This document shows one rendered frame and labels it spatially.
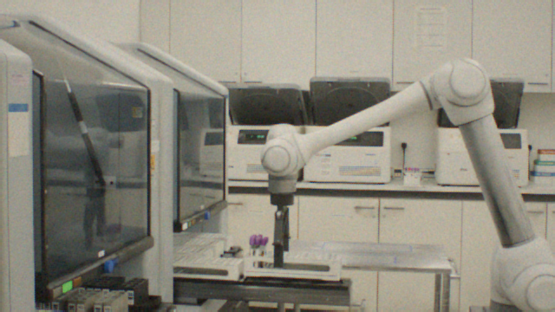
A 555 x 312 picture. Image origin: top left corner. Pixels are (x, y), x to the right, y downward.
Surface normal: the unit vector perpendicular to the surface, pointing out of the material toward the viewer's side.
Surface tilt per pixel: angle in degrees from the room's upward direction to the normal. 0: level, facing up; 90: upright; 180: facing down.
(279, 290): 90
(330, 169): 88
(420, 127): 90
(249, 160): 90
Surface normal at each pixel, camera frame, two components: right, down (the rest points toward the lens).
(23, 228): 0.99, 0.02
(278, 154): -0.22, 0.12
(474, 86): -0.17, -0.09
